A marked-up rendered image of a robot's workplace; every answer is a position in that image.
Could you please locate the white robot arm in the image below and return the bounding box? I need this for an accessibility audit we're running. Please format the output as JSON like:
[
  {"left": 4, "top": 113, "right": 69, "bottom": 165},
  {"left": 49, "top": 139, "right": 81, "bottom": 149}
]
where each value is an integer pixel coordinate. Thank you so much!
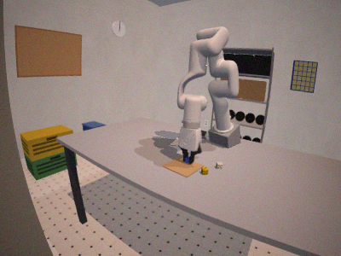
[{"left": 177, "top": 26, "right": 239, "bottom": 133}]

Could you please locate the yellow die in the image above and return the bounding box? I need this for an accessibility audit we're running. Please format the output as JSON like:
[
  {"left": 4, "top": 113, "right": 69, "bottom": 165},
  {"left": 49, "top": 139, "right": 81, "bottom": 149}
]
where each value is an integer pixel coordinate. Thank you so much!
[{"left": 201, "top": 167, "right": 209, "bottom": 175}]

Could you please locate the orange mat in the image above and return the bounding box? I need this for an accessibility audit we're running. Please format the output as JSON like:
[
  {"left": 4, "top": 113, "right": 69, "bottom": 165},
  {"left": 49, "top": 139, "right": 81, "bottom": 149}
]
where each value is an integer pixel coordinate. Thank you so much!
[{"left": 162, "top": 157, "right": 203, "bottom": 177}]

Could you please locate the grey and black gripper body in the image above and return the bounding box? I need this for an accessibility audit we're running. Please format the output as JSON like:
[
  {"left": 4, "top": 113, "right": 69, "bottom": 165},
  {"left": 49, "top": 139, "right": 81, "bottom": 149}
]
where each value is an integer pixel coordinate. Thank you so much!
[{"left": 178, "top": 126, "right": 201, "bottom": 152}]

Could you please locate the white die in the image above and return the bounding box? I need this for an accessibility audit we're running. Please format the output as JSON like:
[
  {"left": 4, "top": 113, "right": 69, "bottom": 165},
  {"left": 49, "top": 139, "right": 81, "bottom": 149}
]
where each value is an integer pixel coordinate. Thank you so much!
[{"left": 216, "top": 162, "right": 223, "bottom": 169}]

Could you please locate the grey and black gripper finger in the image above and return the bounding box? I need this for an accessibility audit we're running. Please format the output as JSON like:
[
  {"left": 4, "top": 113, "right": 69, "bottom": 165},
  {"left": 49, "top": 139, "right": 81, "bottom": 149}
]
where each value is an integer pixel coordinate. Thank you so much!
[
  {"left": 188, "top": 145, "right": 202, "bottom": 164},
  {"left": 178, "top": 146, "right": 188, "bottom": 162}
]

